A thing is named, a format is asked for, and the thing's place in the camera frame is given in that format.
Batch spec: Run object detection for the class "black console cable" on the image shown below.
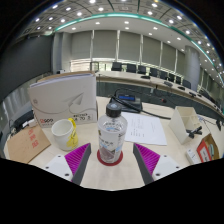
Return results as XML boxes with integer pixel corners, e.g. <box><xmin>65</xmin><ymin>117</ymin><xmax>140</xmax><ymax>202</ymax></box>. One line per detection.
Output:
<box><xmin>113</xmin><ymin>89</ymin><xmax>173</xmax><ymax>120</ymax></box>

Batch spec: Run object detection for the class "white mug with yellow tag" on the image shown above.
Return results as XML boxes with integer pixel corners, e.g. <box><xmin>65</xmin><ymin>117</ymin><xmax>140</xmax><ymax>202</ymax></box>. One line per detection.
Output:
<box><xmin>50</xmin><ymin>117</ymin><xmax>80</xmax><ymax>152</ymax></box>

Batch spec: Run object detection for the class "clear plastic bottle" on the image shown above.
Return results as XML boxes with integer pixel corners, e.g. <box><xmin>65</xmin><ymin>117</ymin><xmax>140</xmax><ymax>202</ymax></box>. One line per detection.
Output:
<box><xmin>97</xmin><ymin>102</ymin><xmax>129</xmax><ymax>164</ymax></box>

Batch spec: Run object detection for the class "white printer paper box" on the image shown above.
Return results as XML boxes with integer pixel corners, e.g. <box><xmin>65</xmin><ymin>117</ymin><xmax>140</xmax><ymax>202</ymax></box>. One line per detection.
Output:
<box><xmin>27</xmin><ymin>71</ymin><xmax>99</xmax><ymax>129</ymax></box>

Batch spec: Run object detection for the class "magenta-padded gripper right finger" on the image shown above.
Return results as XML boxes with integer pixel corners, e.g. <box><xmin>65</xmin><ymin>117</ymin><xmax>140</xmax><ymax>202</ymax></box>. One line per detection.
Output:
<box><xmin>133</xmin><ymin>143</ymin><xmax>183</xmax><ymax>185</ymax></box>

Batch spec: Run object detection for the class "row of black office chairs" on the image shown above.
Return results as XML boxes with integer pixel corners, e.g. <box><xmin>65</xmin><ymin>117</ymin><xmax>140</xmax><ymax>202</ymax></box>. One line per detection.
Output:
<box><xmin>110</xmin><ymin>61</ymin><xmax>214</xmax><ymax>101</ymax></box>

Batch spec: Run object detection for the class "flat round red coaster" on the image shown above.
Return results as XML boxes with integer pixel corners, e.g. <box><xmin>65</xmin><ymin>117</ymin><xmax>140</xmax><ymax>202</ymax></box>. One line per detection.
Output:
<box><xmin>96</xmin><ymin>148</ymin><xmax>124</xmax><ymax>167</ymax></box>

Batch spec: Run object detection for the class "black desk microphone console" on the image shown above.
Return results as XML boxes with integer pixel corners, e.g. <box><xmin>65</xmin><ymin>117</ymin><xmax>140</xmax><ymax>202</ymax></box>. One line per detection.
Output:
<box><xmin>109</xmin><ymin>93</ymin><xmax>144</xmax><ymax>114</ymax></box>

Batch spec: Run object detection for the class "brown paper envelope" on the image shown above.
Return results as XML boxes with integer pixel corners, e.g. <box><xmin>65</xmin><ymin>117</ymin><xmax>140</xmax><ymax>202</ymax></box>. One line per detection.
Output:
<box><xmin>6</xmin><ymin>124</ymin><xmax>52</xmax><ymax>164</ymax></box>

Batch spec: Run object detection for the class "orange open cardboard box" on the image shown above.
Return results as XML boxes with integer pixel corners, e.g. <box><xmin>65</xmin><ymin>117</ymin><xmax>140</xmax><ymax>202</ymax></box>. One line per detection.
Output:
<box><xmin>195</xmin><ymin>133</ymin><xmax>221</xmax><ymax>163</ymax></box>

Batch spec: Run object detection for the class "row of black table microphones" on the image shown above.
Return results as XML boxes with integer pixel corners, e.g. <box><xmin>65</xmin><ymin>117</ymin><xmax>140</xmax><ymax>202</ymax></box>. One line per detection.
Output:
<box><xmin>139</xmin><ymin>74</ymin><xmax>198</xmax><ymax>98</ymax></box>

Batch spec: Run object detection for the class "group of ceiling lights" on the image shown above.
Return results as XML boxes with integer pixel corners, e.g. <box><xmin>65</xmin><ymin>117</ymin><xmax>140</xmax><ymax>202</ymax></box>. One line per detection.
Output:
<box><xmin>29</xmin><ymin>0</ymin><xmax>214</xmax><ymax>48</ymax></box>

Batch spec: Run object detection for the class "black power adapter with cables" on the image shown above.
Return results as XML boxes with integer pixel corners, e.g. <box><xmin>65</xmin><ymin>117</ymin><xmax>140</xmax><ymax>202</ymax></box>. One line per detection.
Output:
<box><xmin>11</xmin><ymin>109</ymin><xmax>36</xmax><ymax>131</ymax></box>

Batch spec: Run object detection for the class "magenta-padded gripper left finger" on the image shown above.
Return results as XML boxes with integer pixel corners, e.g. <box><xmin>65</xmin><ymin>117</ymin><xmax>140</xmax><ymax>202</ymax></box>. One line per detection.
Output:
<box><xmin>43</xmin><ymin>142</ymin><xmax>92</xmax><ymax>186</ymax></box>

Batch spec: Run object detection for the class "black marker pen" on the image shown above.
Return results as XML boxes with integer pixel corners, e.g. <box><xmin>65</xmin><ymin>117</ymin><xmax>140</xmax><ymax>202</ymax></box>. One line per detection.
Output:
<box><xmin>188</xmin><ymin>125</ymin><xmax>203</xmax><ymax>139</ymax></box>

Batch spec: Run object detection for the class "single black office chair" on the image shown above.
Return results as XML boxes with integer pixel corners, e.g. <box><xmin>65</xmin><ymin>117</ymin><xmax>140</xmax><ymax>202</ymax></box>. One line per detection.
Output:
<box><xmin>89</xmin><ymin>61</ymin><xmax>100</xmax><ymax>73</ymax></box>

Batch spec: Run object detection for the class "small white open box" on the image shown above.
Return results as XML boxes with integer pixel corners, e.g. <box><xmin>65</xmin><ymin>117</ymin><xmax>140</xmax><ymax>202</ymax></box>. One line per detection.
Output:
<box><xmin>168</xmin><ymin>105</ymin><xmax>203</xmax><ymax>145</ymax></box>

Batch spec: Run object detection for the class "white printed paper sheet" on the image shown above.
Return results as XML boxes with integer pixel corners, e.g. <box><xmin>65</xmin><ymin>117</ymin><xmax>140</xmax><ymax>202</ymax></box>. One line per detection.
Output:
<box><xmin>120</xmin><ymin>111</ymin><xmax>168</xmax><ymax>147</ymax></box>

